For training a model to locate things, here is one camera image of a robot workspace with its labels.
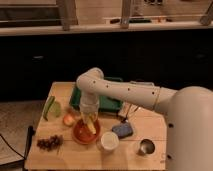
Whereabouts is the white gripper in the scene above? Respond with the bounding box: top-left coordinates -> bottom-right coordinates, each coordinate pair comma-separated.
79,94 -> 99,123

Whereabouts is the yellow banana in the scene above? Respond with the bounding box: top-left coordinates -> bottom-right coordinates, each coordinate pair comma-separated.
86,116 -> 96,135

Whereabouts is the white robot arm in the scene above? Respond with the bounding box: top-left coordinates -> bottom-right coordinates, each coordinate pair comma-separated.
76,68 -> 213,171

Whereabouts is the red bowl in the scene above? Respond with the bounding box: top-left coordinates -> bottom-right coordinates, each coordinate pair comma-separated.
72,119 -> 101,145

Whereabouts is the green tray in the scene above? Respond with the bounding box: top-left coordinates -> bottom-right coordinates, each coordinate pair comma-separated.
69,86 -> 122,113

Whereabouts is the orange peach fruit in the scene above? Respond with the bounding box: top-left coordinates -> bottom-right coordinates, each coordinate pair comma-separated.
63,114 -> 75,127

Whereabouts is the green pepper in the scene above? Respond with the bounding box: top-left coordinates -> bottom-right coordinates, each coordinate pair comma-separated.
42,96 -> 55,121

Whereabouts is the white cup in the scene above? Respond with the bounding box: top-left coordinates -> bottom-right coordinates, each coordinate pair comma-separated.
97,131 -> 119,153

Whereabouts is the blue sponge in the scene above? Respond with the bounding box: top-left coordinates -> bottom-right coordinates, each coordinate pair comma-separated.
112,122 -> 133,138

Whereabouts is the purple grapes bunch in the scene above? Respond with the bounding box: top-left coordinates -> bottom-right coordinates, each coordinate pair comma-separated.
37,135 -> 63,151

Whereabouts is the metal cup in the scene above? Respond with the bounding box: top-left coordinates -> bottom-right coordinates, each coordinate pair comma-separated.
138,139 -> 155,156

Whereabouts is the black cable left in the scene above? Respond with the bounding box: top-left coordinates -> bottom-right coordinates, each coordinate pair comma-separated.
0,125 -> 36,171

